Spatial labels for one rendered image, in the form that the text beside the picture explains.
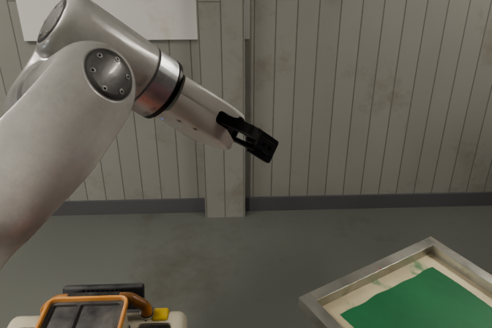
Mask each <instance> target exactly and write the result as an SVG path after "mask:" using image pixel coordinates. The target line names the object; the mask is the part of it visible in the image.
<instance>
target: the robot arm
mask: <svg viewBox="0 0 492 328"><path fill-rule="evenodd" d="M131 111H135V112H136V113H138V114H140V115H141V116H143V117H145V118H147V119H151V118H153V117H157V118H158V119H160V120H161V121H163V122H165V123H166V124H168V125H170V126H171V127H172V128H174V129H175V130H178V131H179V132H180V133H182V134H183V135H185V136H187V137H188V138H190V139H192V140H194V141H197V142H200V143H203V144H206V145H209V146H213V147H216V148H219V149H224V150H227V149H230V148H231V147H232V144H233V142H235V143H237V144H239V145H241V146H243V147H245V148H247V151H248V152H249V153H251V154H253V155H254V156H256V157H257V158H259V159H260V160H262V161H264V162H265V163H270V161H271V159H272V157H273V155H274V153H275V150H276V148H277V146H278V141H277V140H275V139H274V138H273V137H272V136H270V135H268V134H267V133H265V132H264V131H263V130H261V129H259V128H257V127H255V126H254V125H252V124H249V123H247V122H245V118H244V115H243V114H242V113H241V112H240V111H238V110H237V109H236V108H235V107H234V106H232V105H230V104H229V103H227V102H226V101H225V100H223V99H221V98H220V97H218V96H217V95H216V94H214V93H212V92H211V91H209V90H208V89H206V88H204V87H203V86H201V85H200V84H199V83H196V82H195V81H193V80H191V79H189V78H188V77H186V76H185V75H183V67H182V65H181V64H180V63H179V62H178V61H177V60H175V59H174V58H172V57H171V56H169V55H168V54H167V53H165V52H164V51H162V50H161V49H159V48H158V47H157V46H155V45H154V44H152V43H151V42H150V41H148V40H147V39H145V38H144V37H142V36H141V35H140V34H139V33H137V32H136V31H134V30H133V29H131V28H130V27H129V26H127V25H126V24H124V23H122V22H121V21H120V20H119V19H117V18H115V17H114V16H113V15H112V14H110V13H109V12H107V11H106V10H104V9H103V8H102V7H100V6H99V5H97V4H96V3H94V2H93V1H92V0H61V1H60V2H59V3H58V4H57V5H56V6H55V7H54V8H53V9H52V11H51V13H50V14H49V15H48V17H47V18H46V19H45V20H44V22H43V25H42V28H41V29H40V33H39V35H38V38H37V47H36V48H35V50H34V52H33V54H32V55H31V57H30V59H29V60H28V62H27V63H26V66H25V67H24V68H23V70H22V71H21V73H20V75H19V76H18V77H17V78H16V80H15V82H14V83H13V85H12V86H11V88H10V90H9V91H8V93H7V96H6V99H5V101H4V109H3V116H2V117H1V118H0V271H1V269H2V268H3V266H4V265H5V264H6V263H7V262H8V260H9V259H10V258H11V257H12V255H13V254H14V253H15V252H16V251H17V250H19V249H20V248H21V247H22V246H23V245H24V244H25V243H26V242H27V241H29V240H30V239H31V238H32V237H33V236H34V235H35V234H36V233H37V231H38V230H39V229H40V228H41V227H42V226H43V224H44V223H45V222H46V221H47V220H48V219H49V218H50V217H51V215H52V214H53V213H54V212H55V211H56V210H57V209H58V208H59V207H60V206H61V205H62V204H63V203H64V202H65V201H66V200H67V199H68V198H69V197H70V196H71V195H72V194H73V193H74V191H75V190H76V189H77V188H78V187H79V186H80V185H81V184H82V182H83V181H84V180H85V179H86V178H87V176H88V175H89V174H90V173H91V172H92V171H93V169H94V168H95V167H96V165H97V164H98V162H99V161H100V160H101V159H102V157H103V156H104V154H105V153H106V152H107V150H108V148H109V147H110V145H111V144H112V143H113V141H114V139H115V137H116V136H117V135H118V133H119V131H120V130H121V129H122V127H123V125H124V123H125V122H126V121H127V118H128V117H129V115H130V112H131ZM238 133H242V134H243V135H245V136H247V138H246V141H247V142H246V141H243V140H241V139H239V138H237V134H238Z"/></svg>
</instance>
